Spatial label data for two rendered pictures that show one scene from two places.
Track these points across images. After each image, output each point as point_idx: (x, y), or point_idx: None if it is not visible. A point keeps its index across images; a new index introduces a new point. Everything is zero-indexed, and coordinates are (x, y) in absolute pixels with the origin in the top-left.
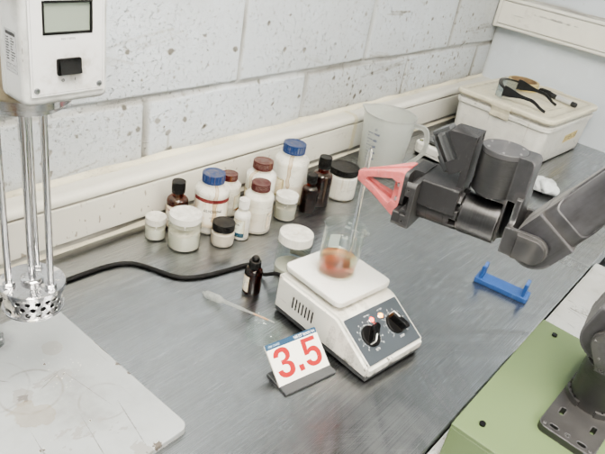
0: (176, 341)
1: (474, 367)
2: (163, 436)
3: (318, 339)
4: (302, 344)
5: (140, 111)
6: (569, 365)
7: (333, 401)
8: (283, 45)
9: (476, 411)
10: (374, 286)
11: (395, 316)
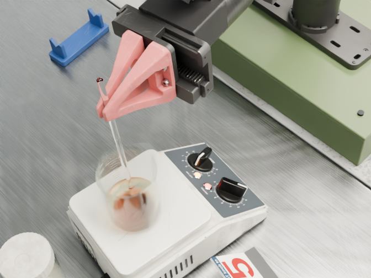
0: None
1: (225, 105)
2: None
3: (222, 257)
4: (237, 276)
5: None
6: (259, 18)
7: (300, 255)
8: None
9: (343, 113)
10: (169, 169)
11: (204, 158)
